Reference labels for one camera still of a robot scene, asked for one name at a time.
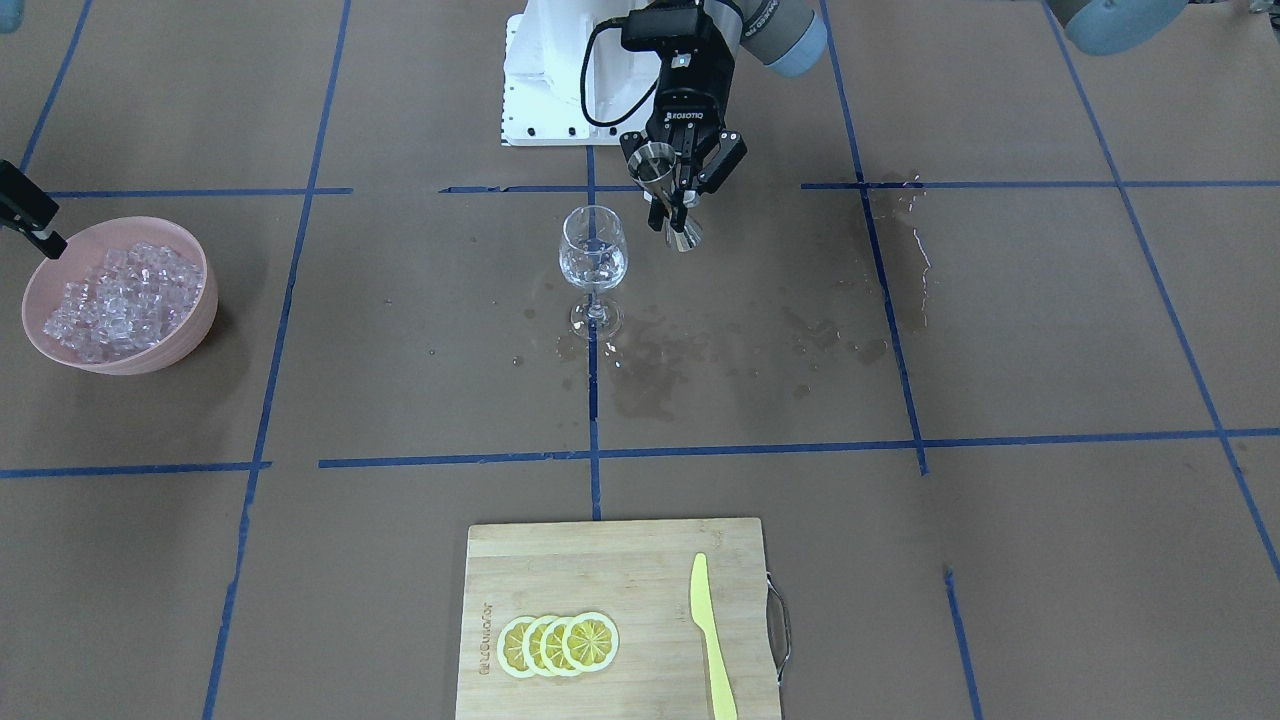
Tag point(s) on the clear wine glass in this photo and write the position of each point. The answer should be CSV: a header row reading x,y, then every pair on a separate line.
x,y
593,258

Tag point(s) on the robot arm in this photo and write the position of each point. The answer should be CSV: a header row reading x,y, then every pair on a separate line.
x,y
787,37

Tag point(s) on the steel cocktail jigger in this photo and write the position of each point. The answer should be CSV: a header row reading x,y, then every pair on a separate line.
x,y
681,236

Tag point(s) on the yellow plastic knife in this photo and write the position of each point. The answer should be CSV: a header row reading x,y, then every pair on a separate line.
x,y
722,703

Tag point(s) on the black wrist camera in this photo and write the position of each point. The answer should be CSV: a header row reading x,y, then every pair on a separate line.
x,y
671,28

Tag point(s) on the pile of ice cubes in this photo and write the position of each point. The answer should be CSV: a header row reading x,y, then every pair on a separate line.
x,y
129,303

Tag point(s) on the lemon slice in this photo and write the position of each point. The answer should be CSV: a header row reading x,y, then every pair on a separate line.
x,y
511,658
590,642
553,656
535,646

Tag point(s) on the pink bowl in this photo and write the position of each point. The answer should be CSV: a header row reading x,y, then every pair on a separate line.
x,y
87,249

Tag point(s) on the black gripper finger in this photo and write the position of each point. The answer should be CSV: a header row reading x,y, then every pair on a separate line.
x,y
650,166
28,210
710,164

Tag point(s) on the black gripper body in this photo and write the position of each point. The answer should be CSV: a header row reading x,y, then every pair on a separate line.
x,y
684,108

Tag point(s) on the bamboo cutting board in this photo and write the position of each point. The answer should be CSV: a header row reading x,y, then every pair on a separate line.
x,y
638,573

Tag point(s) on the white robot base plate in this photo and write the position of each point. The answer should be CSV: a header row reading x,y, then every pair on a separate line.
x,y
549,101

